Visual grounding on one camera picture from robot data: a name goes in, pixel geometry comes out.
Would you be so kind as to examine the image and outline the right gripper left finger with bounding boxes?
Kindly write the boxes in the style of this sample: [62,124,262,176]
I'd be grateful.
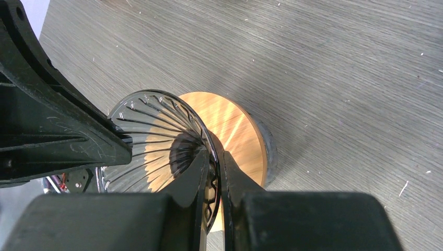
[3,151,210,250]

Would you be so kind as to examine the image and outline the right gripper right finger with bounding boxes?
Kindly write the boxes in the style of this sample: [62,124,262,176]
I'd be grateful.
[220,151,403,250]

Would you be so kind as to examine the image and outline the wooden ring dripper stand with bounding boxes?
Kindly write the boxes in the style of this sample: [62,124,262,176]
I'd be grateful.
[145,91,268,233]

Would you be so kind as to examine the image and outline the grey transparent dripper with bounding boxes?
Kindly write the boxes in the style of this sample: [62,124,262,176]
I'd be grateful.
[96,89,220,229]

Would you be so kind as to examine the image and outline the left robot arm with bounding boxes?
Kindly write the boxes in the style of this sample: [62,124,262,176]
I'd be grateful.
[1,1,132,188]

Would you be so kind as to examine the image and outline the grey glass mug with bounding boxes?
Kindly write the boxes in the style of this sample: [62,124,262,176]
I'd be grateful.
[251,116,278,188]

